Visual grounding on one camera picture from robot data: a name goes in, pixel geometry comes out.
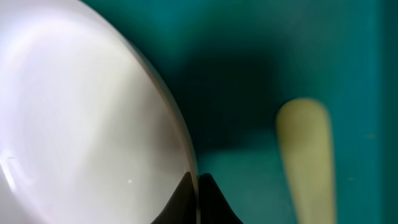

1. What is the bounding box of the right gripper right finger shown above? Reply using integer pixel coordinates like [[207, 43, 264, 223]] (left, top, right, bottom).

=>
[[198, 173, 243, 224]]

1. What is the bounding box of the teal serving tray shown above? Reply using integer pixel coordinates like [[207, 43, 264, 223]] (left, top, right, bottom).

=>
[[87, 0, 397, 223]]

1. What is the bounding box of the large white plate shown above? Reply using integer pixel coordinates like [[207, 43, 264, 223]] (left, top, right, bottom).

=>
[[1, 1, 198, 223]]

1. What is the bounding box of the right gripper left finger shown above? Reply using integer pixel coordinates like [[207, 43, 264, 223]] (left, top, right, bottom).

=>
[[151, 172, 197, 224]]

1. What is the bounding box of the yellow plastic spoon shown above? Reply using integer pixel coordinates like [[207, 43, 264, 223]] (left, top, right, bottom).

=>
[[275, 98, 336, 224]]

